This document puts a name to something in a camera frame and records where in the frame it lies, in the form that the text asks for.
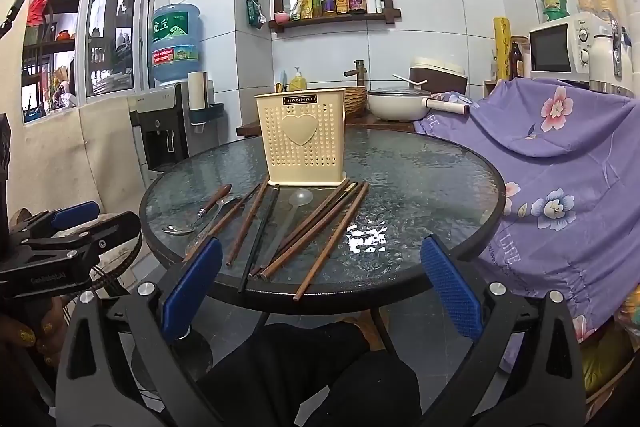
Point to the black chopstick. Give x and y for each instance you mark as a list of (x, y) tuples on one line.
[(280, 248), (259, 239)]

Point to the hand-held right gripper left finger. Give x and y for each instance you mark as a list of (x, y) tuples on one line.
[(192, 287)]

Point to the small wooden box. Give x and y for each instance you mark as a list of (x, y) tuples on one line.
[(491, 88)]

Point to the purple floral cloth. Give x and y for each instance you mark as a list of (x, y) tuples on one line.
[(550, 167)]

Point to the white lint roller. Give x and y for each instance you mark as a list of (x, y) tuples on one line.
[(450, 107)]

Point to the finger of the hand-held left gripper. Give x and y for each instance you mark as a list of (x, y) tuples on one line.
[(75, 213), (112, 229)]

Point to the sliding window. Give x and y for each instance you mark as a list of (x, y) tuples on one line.
[(110, 32)]

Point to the yellow roll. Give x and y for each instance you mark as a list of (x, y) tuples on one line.
[(501, 47)]

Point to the bronze faucet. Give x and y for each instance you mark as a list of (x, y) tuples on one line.
[(358, 74)]

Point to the brown and white rice cooker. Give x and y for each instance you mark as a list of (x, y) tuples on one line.
[(440, 79)]

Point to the pink bowl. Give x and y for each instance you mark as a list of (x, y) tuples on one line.
[(281, 16)]

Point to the blue water jug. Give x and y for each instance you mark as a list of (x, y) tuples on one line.
[(175, 42)]

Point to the green packet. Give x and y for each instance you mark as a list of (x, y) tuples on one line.
[(255, 12)]

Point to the cream perforated utensil holder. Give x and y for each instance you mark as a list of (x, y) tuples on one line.
[(300, 157)]

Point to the person's black trousers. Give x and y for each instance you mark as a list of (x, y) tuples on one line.
[(300, 377)]

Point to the yellow sauce packet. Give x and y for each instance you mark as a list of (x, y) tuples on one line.
[(302, 7)]

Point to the yellow plastic bag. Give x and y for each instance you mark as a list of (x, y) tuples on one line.
[(610, 357)]

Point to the person's left hand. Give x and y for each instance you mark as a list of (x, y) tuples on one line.
[(25, 337)]

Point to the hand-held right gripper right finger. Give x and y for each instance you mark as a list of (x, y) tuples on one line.
[(452, 287)]

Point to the green noodle bowl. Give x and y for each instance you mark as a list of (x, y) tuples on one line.
[(553, 2), (556, 15)]

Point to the white pot with lid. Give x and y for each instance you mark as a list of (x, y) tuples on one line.
[(395, 109)]

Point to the yellow soap dispenser bottle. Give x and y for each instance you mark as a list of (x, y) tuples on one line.
[(298, 82)]

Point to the woven basin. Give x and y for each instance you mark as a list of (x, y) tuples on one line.
[(356, 99)]

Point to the white kettle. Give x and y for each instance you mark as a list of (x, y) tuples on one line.
[(605, 57)]

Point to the brown glass bottle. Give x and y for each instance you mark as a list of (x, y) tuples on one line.
[(516, 62)]

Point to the brown wooden chopstick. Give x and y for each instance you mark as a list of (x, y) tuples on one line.
[(325, 216), (247, 223), (332, 241)]

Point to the white microwave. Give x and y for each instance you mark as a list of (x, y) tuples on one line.
[(550, 47)]

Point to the yellow-green bottle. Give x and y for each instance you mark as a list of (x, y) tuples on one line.
[(316, 2)]

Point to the beige cloth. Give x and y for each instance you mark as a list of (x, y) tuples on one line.
[(75, 157)]

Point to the water dispenser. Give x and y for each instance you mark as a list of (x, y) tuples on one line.
[(160, 132)]

